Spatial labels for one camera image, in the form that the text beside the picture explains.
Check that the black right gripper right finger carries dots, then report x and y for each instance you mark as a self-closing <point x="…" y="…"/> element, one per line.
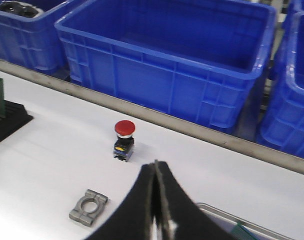
<point x="177" y="216"/>

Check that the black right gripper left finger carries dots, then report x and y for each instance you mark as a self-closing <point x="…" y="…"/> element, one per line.
<point x="133" y="218"/>

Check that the silver metal tray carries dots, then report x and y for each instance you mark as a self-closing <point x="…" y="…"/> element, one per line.
<point x="227" y="221"/>

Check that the black slotted board rack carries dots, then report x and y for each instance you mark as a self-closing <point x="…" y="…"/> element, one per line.
<point x="15" y="117"/>

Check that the grey metal clamp block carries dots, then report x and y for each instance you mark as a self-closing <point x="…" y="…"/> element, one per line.
<point x="88" y="207"/>

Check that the red emergency stop button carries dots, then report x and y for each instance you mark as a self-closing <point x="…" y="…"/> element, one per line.
<point x="123" y="147"/>

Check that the right blue plastic crate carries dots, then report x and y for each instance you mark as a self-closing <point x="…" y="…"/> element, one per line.
<point x="282" y="127"/>

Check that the blue plastic crate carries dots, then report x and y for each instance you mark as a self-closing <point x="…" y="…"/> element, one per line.
<point x="33" y="42"/>
<point x="282" y="127"/>
<point x="196" y="60"/>

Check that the centre blue plastic crate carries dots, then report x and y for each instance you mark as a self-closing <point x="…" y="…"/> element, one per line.
<point x="196" y="60"/>

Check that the left blue plastic crate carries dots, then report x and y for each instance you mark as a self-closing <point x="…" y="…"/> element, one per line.
<point x="33" y="42"/>

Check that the far right blue crate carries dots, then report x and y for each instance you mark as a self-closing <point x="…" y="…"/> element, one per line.
<point x="293" y="7"/>

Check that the black parts in crate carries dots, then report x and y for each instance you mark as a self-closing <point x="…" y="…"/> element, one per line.
<point x="20" y="8"/>

